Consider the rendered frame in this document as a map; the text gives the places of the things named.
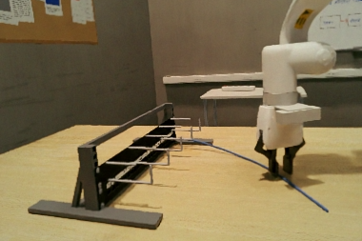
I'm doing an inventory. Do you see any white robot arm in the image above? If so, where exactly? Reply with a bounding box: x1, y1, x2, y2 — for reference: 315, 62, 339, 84
262, 0, 336, 125

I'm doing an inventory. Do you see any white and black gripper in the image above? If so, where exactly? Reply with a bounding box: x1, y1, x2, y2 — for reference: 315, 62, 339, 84
254, 104, 306, 178

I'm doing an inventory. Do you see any grey free-standing rack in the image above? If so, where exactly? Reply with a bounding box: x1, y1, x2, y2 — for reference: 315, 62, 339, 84
28, 103, 213, 229

